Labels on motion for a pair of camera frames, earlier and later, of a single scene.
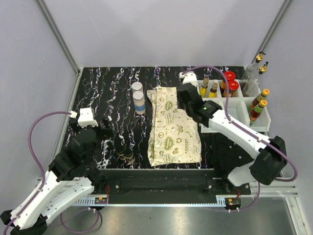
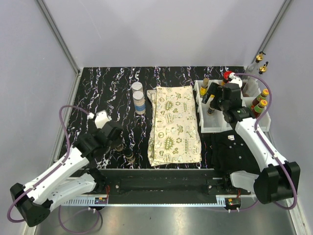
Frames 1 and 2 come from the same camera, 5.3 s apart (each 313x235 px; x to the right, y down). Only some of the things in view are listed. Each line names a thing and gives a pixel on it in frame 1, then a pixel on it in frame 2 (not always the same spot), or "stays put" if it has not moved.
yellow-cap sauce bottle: [256, 102] stays put
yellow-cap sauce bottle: [257, 111] stays put
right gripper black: [180, 104] → [214, 89]
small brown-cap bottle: [203, 89] stays put
